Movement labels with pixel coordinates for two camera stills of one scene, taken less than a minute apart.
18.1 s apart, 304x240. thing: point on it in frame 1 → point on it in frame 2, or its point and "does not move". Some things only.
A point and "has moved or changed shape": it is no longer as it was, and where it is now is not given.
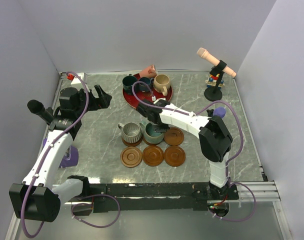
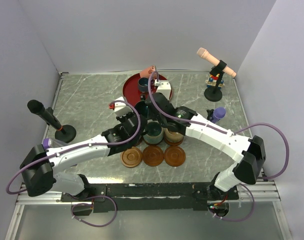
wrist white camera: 76,80 → 121,108
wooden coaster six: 152,155 does not move
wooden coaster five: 174,156 does not move
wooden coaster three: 153,144 does not move
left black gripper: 103,102 → 122,118
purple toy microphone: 220,111 does not move
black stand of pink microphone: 212,94 does not move
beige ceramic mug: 161,83 → 172,137
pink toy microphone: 212,60 does not move
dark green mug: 127,83 has moved or changed shape
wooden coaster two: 131,157 does not move
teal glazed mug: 150,135 does not move
